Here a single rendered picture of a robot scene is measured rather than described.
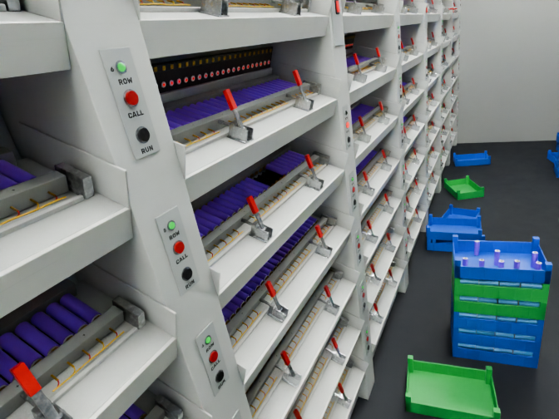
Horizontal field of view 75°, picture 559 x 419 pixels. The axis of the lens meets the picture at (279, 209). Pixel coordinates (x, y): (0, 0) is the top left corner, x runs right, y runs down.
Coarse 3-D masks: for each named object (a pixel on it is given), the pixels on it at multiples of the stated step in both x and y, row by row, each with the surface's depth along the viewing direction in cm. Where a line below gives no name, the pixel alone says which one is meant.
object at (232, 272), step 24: (288, 144) 110; (312, 144) 106; (336, 168) 105; (288, 192) 89; (312, 192) 91; (288, 216) 80; (216, 264) 64; (240, 264) 65; (216, 288) 57; (240, 288) 66
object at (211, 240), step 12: (312, 156) 103; (300, 168) 96; (288, 180) 89; (264, 192) 83; (276, 192) 85; (264, 204) 81; (240, 216) 73; (252, 216) 76; (216, 228) 69; (228, 228) 70; (204, 240) 65; (216, 240) 67
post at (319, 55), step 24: (288, 48) 98; (312, 48) 95; (336, 48) 94; (336, 72) 95; (336, 120) 100; (336, 144) 103; (336, 192) 110; (360, 240) 122; (360, 264) 123; (360, 312) 127; (360, 336) 130; (360, 384) 140
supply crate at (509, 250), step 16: (464, 240) 151; (480, 240) 149; (464, 256) 149; (480, 256) 147; (512, 256) 144; (528, 256) 142; (544, 256) 132; (464, 272) 136; (480, 272) 134; (496, 272) 132; (512, 272) 129; (528, 272) 127; (544, 272) 125
